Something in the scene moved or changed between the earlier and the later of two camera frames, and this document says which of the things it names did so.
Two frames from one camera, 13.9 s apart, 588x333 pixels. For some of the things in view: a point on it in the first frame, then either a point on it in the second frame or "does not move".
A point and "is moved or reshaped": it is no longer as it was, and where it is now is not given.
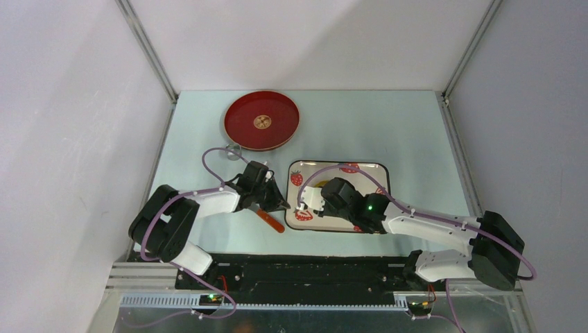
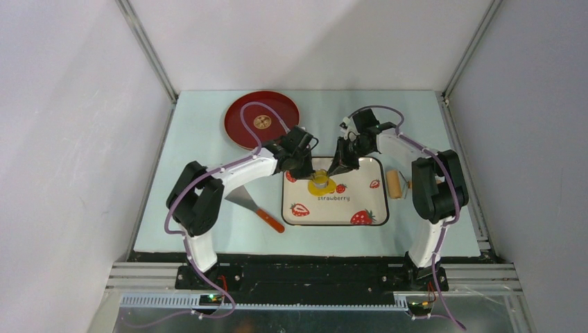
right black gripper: (323, 214) → (341, 163)
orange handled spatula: (267, 218) does not move
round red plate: (261, 120) does not move
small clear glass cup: (236, 147) is moved or reshaped
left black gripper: (276, 202) → (307, 173)
